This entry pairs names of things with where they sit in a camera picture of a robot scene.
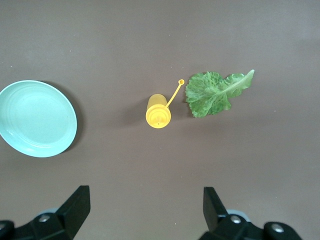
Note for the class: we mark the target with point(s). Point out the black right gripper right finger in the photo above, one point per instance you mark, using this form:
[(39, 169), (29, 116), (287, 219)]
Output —
[(217, 225)]

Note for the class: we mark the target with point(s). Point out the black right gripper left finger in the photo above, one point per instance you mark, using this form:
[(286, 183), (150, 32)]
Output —
[(72, 215)]

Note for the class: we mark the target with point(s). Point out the green lettuce leaf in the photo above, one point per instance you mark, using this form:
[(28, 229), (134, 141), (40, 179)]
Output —
[(210, 97)]

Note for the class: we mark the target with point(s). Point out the mint green plate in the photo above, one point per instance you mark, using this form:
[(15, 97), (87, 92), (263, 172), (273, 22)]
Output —
[(35, 117)]

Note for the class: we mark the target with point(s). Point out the yellow squeeze bottle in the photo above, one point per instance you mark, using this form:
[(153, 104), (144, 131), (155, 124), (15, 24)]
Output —
[(157, 112)]

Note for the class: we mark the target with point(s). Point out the brown table cover sheet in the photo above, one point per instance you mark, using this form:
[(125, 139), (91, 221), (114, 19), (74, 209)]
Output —
[(150, 37)]

